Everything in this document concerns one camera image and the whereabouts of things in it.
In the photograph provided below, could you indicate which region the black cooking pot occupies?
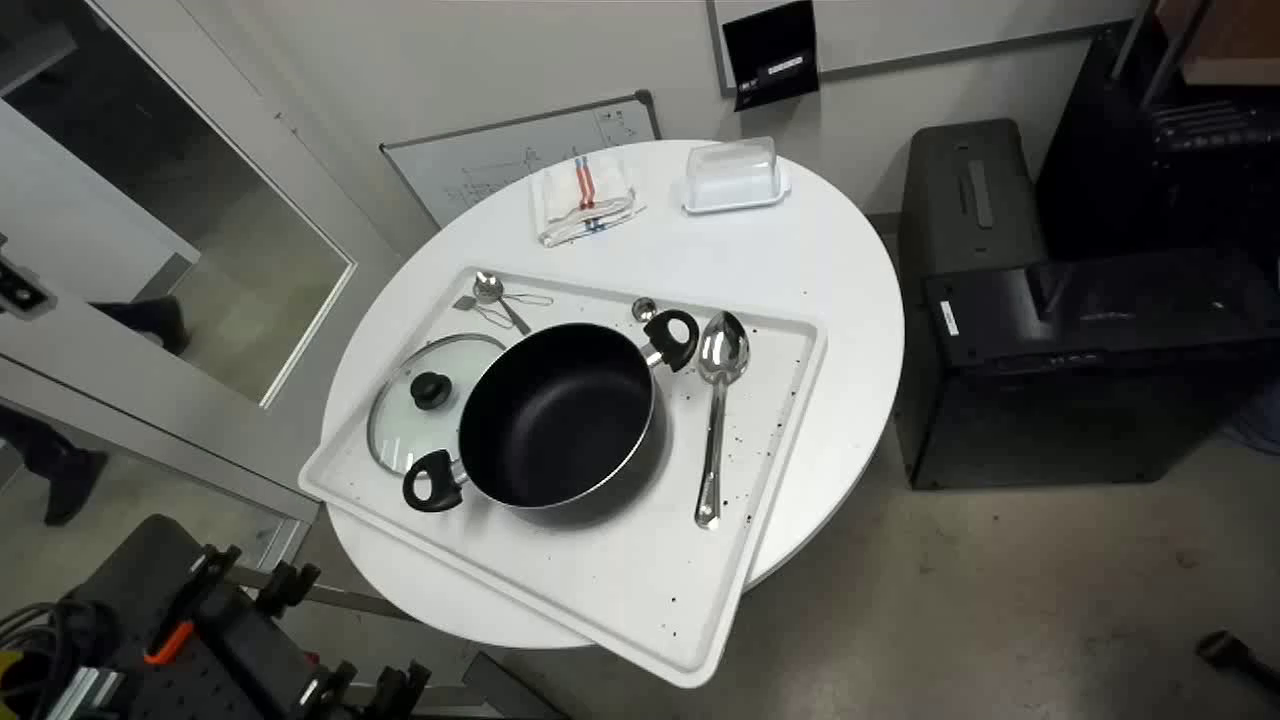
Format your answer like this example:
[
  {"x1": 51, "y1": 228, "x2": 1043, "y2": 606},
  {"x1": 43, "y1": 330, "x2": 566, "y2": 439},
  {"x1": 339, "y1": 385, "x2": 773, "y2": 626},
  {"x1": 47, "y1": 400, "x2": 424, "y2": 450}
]
[{"x1": 400, "y1": 307, "x2": 701, "y2": 513}]

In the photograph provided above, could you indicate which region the folded white striped towel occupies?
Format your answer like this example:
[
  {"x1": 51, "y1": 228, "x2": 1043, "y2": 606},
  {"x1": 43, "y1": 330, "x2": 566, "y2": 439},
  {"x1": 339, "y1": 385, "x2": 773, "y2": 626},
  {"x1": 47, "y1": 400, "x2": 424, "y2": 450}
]
[{"x1": 534, "y1": 153, "x2": 646, "y2": 247}]

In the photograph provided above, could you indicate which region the small leaning whiteboard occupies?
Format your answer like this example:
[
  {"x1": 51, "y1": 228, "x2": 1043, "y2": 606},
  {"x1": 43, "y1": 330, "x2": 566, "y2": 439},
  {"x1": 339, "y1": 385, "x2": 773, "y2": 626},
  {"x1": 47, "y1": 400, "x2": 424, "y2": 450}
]
[{"x1": 386, "y1": 87, "x2": 659, "y2": 224}]

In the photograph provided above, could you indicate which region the glass lid with black knob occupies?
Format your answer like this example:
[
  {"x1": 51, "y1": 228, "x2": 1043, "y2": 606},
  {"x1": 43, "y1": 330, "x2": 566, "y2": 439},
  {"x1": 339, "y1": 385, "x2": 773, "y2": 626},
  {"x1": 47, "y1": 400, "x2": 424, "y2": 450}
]
[{"x1": 364, "y1": 330, "x2": 504, "y2": 474}]

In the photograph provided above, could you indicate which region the round white table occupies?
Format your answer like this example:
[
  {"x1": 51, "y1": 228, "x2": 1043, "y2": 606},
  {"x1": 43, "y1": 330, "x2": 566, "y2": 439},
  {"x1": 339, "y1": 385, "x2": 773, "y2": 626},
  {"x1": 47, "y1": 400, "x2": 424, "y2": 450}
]
[{"x1": 324, "y1": 138, "x2": 904, "y2": 586}]

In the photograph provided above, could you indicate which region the large metal serving spoon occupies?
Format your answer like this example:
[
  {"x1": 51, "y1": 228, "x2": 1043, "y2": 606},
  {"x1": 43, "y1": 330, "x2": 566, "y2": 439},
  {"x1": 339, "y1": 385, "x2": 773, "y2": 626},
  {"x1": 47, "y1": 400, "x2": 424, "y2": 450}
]
[{"x1": 692, "y1": 312, "x2": 748, "y2": 526}]

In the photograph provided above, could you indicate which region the black printer cabinet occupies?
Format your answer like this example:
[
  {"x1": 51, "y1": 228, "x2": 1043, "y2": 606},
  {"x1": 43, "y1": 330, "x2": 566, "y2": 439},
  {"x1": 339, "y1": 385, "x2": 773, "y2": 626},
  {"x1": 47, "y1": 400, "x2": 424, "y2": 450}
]
[{"x1": 902, "y1": 120, "x2": 1276, "y2": 490}]

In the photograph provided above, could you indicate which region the small metal spoon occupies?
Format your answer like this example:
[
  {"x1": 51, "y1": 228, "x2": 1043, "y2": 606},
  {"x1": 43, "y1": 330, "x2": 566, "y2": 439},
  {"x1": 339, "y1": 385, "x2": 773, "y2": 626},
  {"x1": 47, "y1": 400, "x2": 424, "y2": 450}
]
[{"x1": 474, "y1": 271, "x2": 534, "y2": 337}]

